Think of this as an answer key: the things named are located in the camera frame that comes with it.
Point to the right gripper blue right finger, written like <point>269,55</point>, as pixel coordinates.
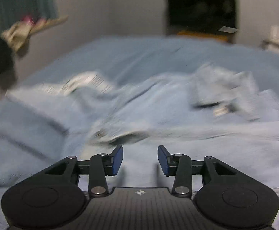
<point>178,165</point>

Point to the cream cloth on sill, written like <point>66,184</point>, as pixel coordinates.
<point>17,35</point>

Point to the black monitor screen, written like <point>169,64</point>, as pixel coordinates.
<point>203,16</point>

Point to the small shelf under router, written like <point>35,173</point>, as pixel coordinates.
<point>270,46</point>

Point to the light blue denim jacket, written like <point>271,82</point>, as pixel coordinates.
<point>212,112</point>

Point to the black object on sill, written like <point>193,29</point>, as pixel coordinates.
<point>8,76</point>

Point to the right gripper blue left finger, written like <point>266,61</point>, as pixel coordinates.
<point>103,165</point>

